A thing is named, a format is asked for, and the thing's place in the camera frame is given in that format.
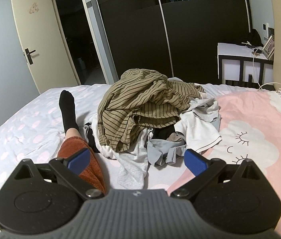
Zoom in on cream bedroom door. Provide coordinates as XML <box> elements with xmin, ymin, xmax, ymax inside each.
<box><xmin>11</xmin><ymin>0</ymin><xmax>78</xmax><ymax>94</ymax></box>

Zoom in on white black bedside table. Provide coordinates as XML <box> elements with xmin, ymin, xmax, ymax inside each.
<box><xmin>217</xmin><ymin>43</ymin><xmax>273</xmax><ymax>86</ymax></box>

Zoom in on white grey cloth in pile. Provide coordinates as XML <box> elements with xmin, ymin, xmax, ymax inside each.
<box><xmin>95</xmin><ymin>128</ymin><xmax>151</xmax><ymax>189</ymax></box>

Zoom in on white charging cable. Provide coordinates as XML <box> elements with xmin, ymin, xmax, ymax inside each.
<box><xmin>241</xmin><ymin>40</ymin><xmax>275</xmax><ymax>90</ymax></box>

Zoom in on white t-shirt in pile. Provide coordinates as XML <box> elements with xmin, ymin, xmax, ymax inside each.
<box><xmin>174</xmin><ymin>111</ymin><xmax>222</xmax><ymax>153</ymax></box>

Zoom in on picture frame on table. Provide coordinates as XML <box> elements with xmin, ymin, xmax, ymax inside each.
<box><xmin>262</xmin><ymin>35</ymin><xmax>274</xmax><ymax>61</ymax></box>

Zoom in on polka dot bed sheet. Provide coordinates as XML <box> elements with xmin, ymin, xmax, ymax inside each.
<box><xmin>0</xmin><ymin>83</ymin><xmax>234</xmax><ymax>239</ymax></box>

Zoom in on dark sliding wardrobe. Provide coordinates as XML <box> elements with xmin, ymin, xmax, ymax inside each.
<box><xmin>97</xmin><ymin>0</ymin><xmax>251</xmax><ymax>84</ymax></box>

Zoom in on pink cloud blanket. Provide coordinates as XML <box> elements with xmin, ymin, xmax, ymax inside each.
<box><xmin>167</xmin><ymin>88</ymin><xmax>281</xmax><ymax>239</ymax></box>

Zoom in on black sock foot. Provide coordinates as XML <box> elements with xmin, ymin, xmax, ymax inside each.
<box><xmin>59</xmin><ymin>90</ymin><xmax>79</xmax><ymax>133</ymax></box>

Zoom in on grey garment in pile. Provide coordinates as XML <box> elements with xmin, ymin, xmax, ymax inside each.
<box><xmin>147</xmin><ymin>139</ymin><xmax>186</xmax><ymax>166</ymax></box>

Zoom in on olive striped pants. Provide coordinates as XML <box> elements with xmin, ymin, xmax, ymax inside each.
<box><xmin>97</xmin><ymin>69</ymin><xmax>204</xmax><ymax>153</ymax></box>

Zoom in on black door handle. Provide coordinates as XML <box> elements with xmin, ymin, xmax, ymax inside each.
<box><xmin>24</xmin><ymin>48</ymin><xmax>36</xmax><ymax>65</ymax></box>

